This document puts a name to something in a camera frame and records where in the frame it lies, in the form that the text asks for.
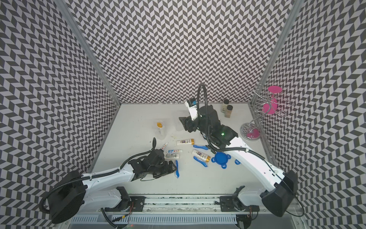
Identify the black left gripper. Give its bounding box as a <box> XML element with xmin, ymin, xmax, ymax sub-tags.
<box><xmin>149</xmin><ymin>160</ymin><xmax>178</xmax><ymax>178</ymax></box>

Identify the blue white toothbrush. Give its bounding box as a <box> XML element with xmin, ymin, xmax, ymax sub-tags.
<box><xmin>175</xmin><ymin>160</ymin><xmax>180</xmax><ymax>178</ymax></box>

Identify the shampoo bottle gold cap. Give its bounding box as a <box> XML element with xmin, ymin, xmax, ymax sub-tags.
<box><xmin>176</xmin><ymin>138</ymin><xmax>194</xmax><ymax>146</ymax></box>
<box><xmin>165</xmin><ymin>153</ymin><xmax>180</xmax><ymax>160</ymax></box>
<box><xmin>192</xmin><ymin>149</ymin><xmax>211</xmax><ymax>163</ymax></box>

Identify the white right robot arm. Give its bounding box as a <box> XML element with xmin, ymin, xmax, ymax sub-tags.
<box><xmin>179</xmin><ymin>83</ymin><xmax>299</xmax><ymax>217</ymax></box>

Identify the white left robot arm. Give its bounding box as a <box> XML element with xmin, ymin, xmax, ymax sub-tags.
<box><xmin>38</xmin><ymin>139</ymin><xmax>178</xmax><ymax>224</ymax></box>

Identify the small toothpaste tube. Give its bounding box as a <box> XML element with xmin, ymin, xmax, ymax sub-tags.
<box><xmin>161</xmin><ymin>142</ymin><xmax>168</xmax><ymax>151</ymax></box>
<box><xmin>167</xmin><ymin>149</ymin><xmax>183</xmax><ymax>154</ymax></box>

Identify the blue toothbrush upper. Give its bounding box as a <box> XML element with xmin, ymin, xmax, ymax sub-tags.
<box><xmin>193</xmin><ymin>145</ymin><xmax>209</xmax><ymax>150</ymax></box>

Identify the blue toothbrush lower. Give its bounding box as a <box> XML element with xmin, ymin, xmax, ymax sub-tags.
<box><xmin>193</xmin><ymin>156</ymin><xmax>208</xmax><ymax>168</ymax></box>

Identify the right spice jar black lid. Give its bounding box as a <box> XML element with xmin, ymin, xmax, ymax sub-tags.
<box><xmin>225</xmin><ymin>105</ymin><xmax>233</xmax><ymax>118</ymax></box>

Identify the aluminium front rail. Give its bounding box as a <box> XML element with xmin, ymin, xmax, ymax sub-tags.
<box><xmin>56</xmin><ymin>195</ymin><xmax>308</xmax><ymax>229</ymax></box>

